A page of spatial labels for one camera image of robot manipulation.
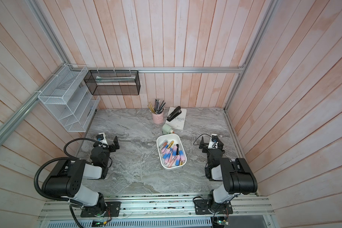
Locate blue pink lipstick bottom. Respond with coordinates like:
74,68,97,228
179,151,186,162

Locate white storage tray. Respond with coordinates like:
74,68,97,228
156,134,187,170

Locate gold glitter lipstick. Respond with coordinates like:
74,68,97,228
167,141,174,149

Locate pink lip gloss tube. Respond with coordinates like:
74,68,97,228
168,157,177,168

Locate blue pink lipstick top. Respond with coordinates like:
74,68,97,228
161,145,168,154

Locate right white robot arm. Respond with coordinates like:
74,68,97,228
199,134,258,207

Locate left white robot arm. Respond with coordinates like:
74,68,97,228
34,133,120,210

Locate white notebook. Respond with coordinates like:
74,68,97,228
166,108,187,130

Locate pink pen cup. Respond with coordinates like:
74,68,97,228
152,112,164,124

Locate green pencil sharpener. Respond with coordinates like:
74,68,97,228
162,124,174,135

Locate black stapler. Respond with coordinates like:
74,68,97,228
167,106,182,122

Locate pens in cup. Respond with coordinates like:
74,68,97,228
147,99,166,115

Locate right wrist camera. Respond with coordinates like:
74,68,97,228
208,134,220,149

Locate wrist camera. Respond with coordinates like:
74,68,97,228
208,134,220,149
96,133,108,148

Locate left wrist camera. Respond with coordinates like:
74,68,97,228
96,133,108,148

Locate black corrugated cable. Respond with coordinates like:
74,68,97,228
33,137,109,228

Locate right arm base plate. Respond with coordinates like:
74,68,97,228
192,197,233,215

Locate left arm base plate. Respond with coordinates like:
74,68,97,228
80,201,121,218

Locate white wire mesh shelf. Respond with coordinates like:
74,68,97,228
38,64,100,133

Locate black mesh wall basket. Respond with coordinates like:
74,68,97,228
84,69,141,96

